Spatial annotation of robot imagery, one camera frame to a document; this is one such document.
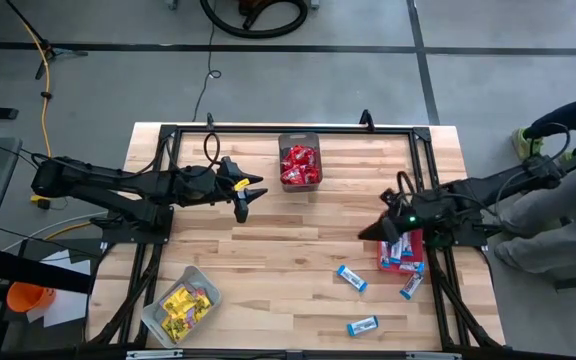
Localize black vacuum hose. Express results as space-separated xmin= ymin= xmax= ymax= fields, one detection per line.
xmin=199 ymin=0 xmax=310 ymax=41

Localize black tripod stand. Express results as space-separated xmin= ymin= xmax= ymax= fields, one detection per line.
xmin=2 ymin=0 xmax=90 ymax=81

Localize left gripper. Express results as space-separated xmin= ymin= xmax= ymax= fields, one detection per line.
xmin=215 ymin=155 xmax=270 ymax=204

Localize white plastic bin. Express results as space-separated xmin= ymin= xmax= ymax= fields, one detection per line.
xmin=140 ymin=264 xmax=223 ymax=350

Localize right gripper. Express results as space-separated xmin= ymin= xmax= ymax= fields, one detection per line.
xmin=357 ymin=187 xmax=423 ymax=243

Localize black aluminium table frame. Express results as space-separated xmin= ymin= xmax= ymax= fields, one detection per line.
xmin=85 ymin=122 xmax=507 ymax=360

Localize white floor cable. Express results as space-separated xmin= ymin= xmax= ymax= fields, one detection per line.
xmin=1 ymin=210 xmax=97 ymax=252

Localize yellow cable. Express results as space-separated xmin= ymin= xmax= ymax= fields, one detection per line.
xmin=17 ymin=19 xmax=55 ymax=159

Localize black floor cable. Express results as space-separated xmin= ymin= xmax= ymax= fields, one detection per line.
xmin=190 ymin=0 xmax=223 ymax=124

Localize white paper sheets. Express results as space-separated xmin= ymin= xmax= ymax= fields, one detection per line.
xmin=24 ymin=248 xmax=93 ymax=330

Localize grey translucent plastic bin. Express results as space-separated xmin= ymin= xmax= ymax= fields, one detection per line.
xmin=277 ymin=131 xmax=324 ymax=194

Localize orange cup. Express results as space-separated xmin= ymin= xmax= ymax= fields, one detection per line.
xmin=5 ymin=280 xmax=58 ymax=315

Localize red plastic bin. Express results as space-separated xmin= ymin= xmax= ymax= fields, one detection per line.
xmin=376 ymin=227 xmax=427 ymax=276

